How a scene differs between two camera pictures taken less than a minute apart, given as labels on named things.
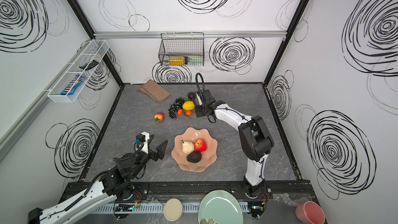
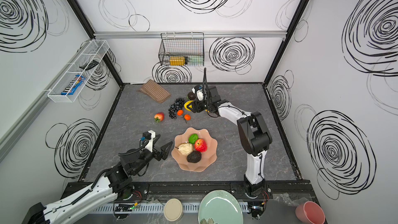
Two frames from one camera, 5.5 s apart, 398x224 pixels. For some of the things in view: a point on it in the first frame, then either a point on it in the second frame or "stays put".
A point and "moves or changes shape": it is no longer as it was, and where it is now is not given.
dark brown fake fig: x=192 y=95 stays put
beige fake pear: x=187 y=147 moves or changes shape
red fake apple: x=200 y=145 stays put
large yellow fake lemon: x=188 y=105 stays put
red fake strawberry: x=159 y=117 stays put
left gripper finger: x=151 y=138 -> x=156 y=138
